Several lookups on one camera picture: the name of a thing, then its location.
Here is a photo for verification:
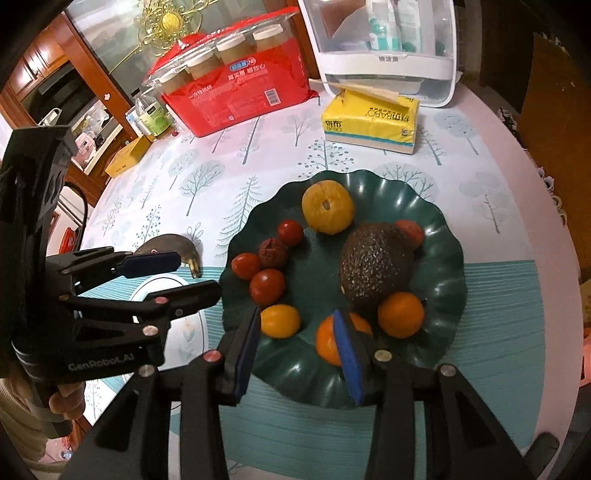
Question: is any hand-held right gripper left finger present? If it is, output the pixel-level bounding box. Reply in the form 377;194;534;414
60;308;262;480

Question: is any small red cherry tomato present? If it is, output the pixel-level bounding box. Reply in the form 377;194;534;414
277;220;304;247

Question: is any white plastic storage box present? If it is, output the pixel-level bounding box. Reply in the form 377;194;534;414
298;0;462;108

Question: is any dark overripe banana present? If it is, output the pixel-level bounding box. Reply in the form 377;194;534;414
139;234;204;278

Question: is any brown wooden cabinet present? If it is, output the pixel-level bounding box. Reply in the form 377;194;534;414
0;0;139;208

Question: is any small yellow-orange kumquat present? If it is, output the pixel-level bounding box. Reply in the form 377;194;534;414
260;305;302;339

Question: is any brown wooden furniture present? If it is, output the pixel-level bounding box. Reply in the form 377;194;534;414
519;32;591;232

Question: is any flat yellow cardboard box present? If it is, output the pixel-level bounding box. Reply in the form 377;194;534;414
105;135;153;178

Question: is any red lychee with stem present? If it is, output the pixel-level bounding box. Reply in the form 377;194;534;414
394;220;426;250

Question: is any dark green scalloped plate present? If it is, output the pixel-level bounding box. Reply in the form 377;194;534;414
218;169;465;409

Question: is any dark red wrinkled lychee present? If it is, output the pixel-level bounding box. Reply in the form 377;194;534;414
258;237;289;269

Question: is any dark brown avocado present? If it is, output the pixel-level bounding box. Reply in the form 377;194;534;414
338;223;416;311

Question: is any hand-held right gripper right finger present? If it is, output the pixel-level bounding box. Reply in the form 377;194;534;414
332;309;536;480

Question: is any large red cherry tomato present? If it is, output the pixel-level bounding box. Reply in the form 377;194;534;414
249;268;286;306

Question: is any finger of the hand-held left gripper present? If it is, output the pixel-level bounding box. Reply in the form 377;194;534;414
46;247;182;296
60;279;221;343

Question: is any green label plastic bottle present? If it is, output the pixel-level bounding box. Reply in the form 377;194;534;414
129;90;174;139

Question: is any yellow tissue pack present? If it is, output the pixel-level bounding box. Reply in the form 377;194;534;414
321;89;422;155

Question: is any red paper cup package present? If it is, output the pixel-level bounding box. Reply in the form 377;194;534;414
141;7;319;138

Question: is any person's left hand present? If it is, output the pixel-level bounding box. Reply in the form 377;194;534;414
48;382;87;420

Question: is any medium red cherry tomato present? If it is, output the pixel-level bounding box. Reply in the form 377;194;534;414
231;253;262;280

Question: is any tree print tablecloth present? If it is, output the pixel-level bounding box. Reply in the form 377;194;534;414
78;85;580;480

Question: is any large yellow orange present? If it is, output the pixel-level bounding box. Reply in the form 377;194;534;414
302;181;355;234

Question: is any small orange tangerine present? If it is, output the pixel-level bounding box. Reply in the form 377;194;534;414
378;292;426;339
315;311;374;367

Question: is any black cable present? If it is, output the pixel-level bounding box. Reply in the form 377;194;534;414
60;182;90;222

